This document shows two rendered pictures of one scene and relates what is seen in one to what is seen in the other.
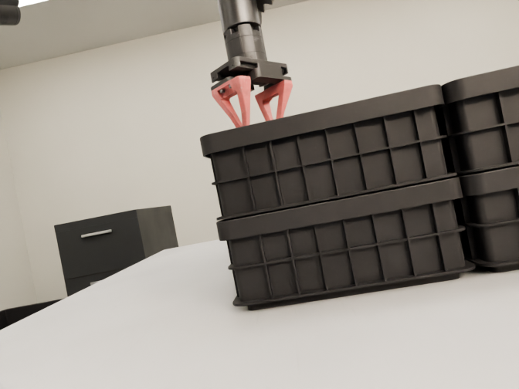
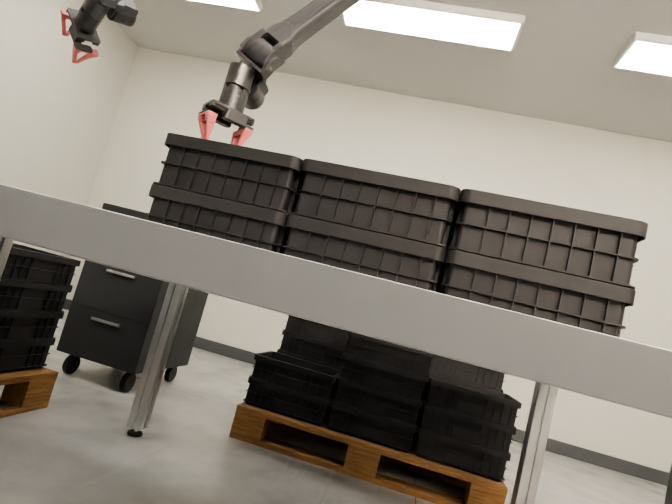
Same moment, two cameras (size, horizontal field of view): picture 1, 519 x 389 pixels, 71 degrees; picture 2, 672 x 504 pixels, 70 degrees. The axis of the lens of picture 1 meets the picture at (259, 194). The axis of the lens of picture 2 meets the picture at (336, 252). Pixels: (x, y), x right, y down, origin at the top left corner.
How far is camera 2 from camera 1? 0.66 m
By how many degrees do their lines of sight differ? 9
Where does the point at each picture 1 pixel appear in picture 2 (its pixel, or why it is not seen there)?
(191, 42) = (340, 99)
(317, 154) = (221, 169)
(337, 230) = (210, 216)
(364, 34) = (527, 168)
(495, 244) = not seen: hidden behind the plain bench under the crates
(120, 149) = not seen: hidden behind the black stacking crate
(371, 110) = (256, 156)
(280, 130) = (207, 147)
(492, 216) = (292, 243)
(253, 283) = not seen: hidden behind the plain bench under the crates
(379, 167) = (249, 191)
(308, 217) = (197, 200)
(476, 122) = (309, 187)
